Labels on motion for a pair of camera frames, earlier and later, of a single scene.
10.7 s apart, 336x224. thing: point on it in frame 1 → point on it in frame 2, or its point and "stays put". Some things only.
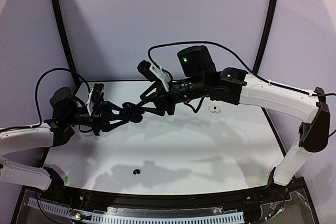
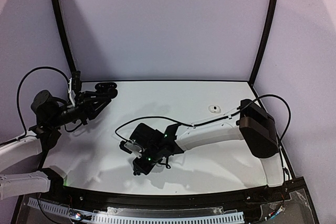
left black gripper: (97, 118) → (82, 106)
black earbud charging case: (132, 112) → (108, 88)
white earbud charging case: (214, 109) stays put
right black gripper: (165, 98) → (143, 165)
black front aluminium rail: (72, 198) stays put
